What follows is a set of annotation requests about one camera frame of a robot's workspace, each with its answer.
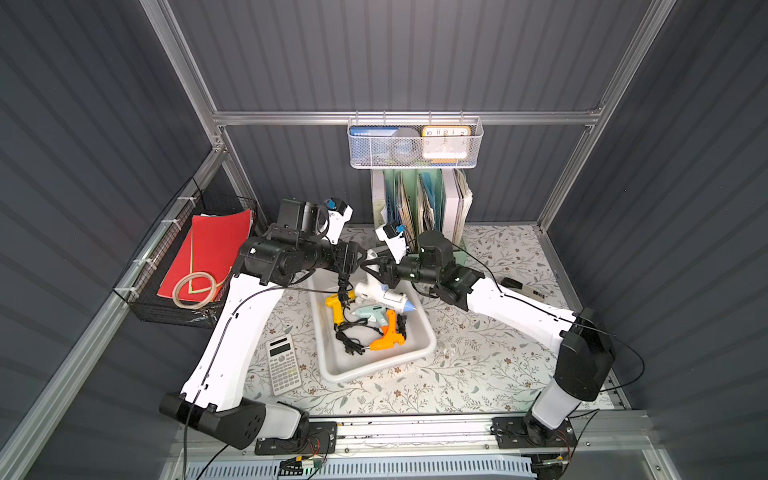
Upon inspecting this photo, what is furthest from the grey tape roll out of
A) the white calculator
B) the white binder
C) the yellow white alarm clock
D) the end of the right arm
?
the white calculator

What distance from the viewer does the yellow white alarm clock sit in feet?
2.92

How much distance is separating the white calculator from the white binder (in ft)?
A: 2.09

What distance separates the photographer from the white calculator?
0.82 metres

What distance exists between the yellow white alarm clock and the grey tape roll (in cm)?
2

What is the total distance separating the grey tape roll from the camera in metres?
0.88

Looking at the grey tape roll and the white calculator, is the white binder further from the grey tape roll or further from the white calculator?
the white calculator

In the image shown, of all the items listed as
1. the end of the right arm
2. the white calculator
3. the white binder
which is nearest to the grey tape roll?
the white binder

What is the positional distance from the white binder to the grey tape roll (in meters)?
0.16

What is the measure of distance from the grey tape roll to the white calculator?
2.14ft
